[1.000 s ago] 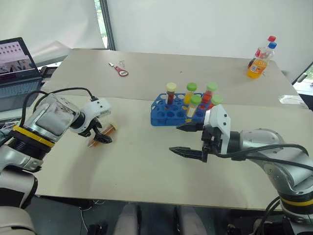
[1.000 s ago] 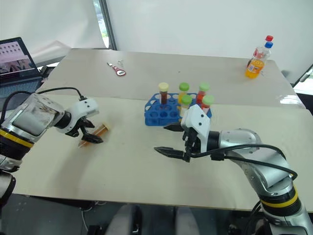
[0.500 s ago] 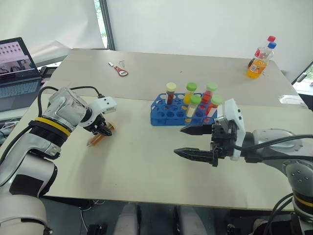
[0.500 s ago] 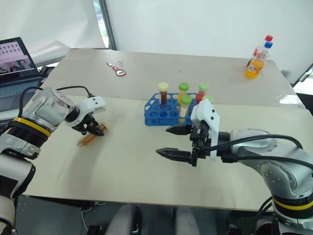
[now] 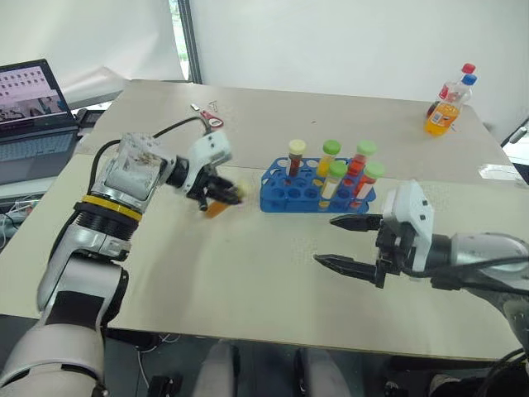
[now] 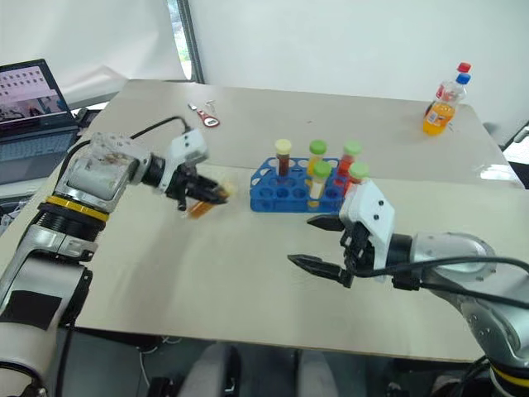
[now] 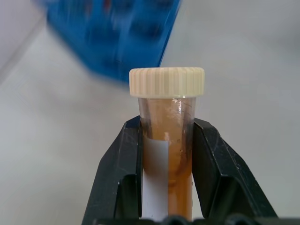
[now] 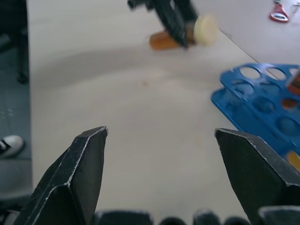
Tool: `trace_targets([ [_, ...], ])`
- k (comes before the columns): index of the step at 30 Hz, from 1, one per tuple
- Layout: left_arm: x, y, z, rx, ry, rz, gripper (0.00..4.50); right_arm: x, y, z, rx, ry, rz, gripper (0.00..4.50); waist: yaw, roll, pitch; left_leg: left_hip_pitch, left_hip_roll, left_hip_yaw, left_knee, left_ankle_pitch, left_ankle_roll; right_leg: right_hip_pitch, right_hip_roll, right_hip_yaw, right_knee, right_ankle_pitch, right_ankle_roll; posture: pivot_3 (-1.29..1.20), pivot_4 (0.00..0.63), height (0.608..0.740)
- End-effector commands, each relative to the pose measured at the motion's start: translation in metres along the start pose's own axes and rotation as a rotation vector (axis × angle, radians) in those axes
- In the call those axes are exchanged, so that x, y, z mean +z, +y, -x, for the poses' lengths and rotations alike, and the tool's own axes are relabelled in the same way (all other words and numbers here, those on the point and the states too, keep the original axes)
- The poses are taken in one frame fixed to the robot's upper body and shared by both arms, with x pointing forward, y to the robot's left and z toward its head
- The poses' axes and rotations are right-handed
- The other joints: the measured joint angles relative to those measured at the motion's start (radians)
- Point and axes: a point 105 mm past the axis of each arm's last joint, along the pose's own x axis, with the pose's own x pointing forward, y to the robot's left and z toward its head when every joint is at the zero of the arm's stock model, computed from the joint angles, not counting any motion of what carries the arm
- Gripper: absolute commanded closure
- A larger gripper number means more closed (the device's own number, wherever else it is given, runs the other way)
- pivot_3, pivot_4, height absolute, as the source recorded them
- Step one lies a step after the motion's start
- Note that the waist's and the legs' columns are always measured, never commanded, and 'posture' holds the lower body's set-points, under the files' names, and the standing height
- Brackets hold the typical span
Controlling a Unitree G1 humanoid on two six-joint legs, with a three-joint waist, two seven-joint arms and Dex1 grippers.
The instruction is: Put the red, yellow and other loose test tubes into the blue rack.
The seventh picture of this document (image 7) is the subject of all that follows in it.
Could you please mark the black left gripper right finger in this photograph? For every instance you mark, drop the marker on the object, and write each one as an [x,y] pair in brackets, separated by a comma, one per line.
[225,178]

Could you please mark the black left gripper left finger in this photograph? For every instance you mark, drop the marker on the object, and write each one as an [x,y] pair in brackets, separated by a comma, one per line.
[117,173]

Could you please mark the orange test tube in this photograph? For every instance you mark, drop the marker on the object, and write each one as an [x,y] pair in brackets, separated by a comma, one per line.
[180,150]

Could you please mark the blue test tube rack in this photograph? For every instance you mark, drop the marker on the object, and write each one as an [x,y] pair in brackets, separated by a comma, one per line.
[112,37]

